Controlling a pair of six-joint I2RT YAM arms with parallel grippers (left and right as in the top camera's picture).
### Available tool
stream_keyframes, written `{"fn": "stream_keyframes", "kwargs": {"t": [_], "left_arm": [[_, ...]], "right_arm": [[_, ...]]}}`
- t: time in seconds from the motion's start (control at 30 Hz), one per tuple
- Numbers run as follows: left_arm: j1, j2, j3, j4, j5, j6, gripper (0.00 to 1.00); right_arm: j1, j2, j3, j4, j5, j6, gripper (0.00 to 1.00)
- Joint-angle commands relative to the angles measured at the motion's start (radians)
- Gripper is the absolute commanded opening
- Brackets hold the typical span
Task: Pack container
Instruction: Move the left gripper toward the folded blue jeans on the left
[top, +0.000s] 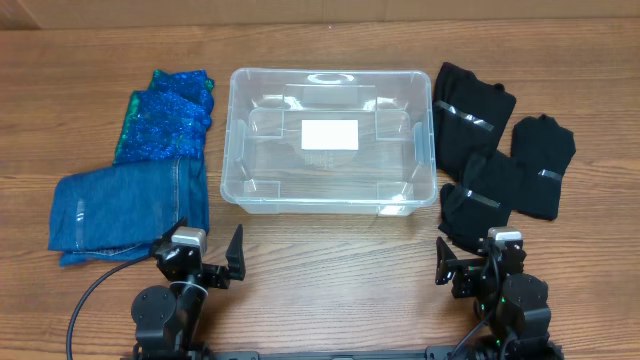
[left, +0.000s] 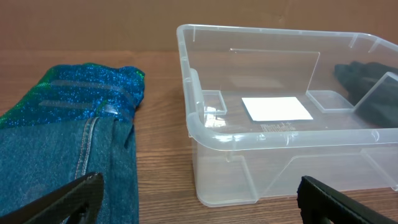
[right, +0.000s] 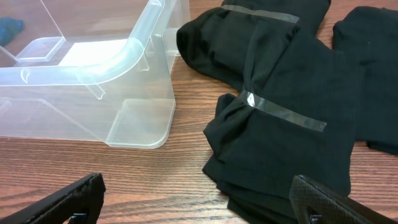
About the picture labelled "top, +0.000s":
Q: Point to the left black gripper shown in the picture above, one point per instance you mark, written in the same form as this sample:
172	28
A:
201	269

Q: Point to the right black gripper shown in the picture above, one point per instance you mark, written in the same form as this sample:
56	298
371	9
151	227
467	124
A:
467	270

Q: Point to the blue denim jeans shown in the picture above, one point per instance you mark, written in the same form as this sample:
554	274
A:
116	213

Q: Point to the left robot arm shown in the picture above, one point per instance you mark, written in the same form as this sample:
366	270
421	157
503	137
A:
167	317

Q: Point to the white label in bin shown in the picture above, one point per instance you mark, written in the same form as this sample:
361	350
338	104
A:
330	135

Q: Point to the blue sequin fabric bundle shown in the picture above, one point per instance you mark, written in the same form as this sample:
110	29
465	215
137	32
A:
169	119

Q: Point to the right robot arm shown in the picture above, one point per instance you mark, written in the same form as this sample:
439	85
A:
511	306

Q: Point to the black garment front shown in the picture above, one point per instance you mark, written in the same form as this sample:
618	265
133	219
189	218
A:
483	198

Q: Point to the large black garment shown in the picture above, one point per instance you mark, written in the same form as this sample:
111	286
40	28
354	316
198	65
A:
469	117

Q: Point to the clear plastic storage bin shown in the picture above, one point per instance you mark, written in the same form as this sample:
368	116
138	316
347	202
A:
265	170

